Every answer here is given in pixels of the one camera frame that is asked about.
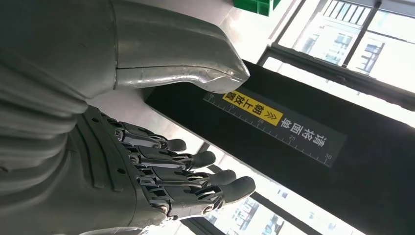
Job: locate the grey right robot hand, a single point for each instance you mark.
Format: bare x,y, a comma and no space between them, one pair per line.
155,42

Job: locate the green plastic crate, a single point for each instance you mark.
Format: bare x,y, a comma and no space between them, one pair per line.
256,6

